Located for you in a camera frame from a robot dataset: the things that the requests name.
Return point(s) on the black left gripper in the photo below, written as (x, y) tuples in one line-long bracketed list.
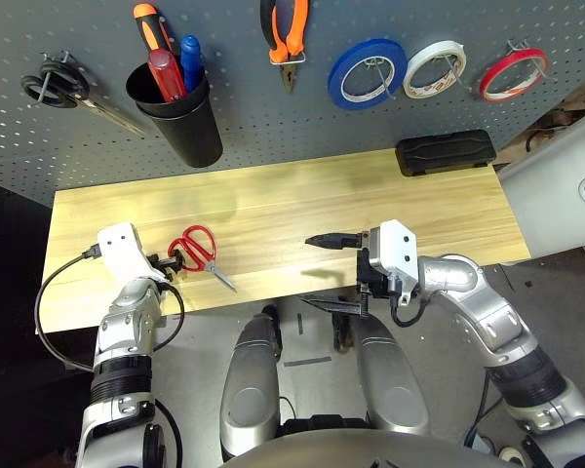
[(157, 263)]

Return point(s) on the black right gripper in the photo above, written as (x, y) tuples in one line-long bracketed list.
[(375, 278)]

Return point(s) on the orange black long-nose pliers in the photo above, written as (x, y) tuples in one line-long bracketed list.
[(300, 24)]

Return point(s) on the red tape roll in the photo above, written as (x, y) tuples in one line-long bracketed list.
[(517, 54)]

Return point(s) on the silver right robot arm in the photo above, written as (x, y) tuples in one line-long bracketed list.
[(492, 312)]

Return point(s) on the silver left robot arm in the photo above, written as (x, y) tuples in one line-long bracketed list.
[(127, 317)]

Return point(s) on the dark grey pegboard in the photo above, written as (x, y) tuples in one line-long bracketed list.
[(273, 122)]

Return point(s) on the silver right robot leg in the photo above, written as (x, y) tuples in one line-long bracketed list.
[(390, 385)]

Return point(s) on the silver robot leg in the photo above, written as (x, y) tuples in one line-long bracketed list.
[(390, 385), (251, 390)]

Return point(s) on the black plastic cup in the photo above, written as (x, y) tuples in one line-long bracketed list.
[(195, 136)]

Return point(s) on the silver left robot leg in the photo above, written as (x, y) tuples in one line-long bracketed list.
[(251, 390)]

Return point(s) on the black zip case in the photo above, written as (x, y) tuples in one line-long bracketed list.
[(443, 153)]

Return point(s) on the grey robot torso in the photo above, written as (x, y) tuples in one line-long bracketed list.
[(346, 453)]

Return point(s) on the blue tape roll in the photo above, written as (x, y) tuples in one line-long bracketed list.
[(335, 80)]

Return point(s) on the silver double peg hook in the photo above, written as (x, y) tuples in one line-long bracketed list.
[(514, 46), (43, 85), (382, 80), (456, 73)]

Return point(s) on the orange black screwdriver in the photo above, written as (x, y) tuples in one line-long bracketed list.
[(148, 29)]

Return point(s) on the white tape roll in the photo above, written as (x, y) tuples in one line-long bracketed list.
[(434, 49)]

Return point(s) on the brown wooden furniture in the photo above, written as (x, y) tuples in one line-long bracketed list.
[(541, 131)]

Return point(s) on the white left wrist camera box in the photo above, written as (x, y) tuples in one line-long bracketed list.
[(122, 248)]

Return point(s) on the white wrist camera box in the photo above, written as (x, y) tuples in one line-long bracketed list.
[(395, 248), (122, 248)]

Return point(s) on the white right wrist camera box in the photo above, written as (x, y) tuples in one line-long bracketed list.
[(395, 248)]

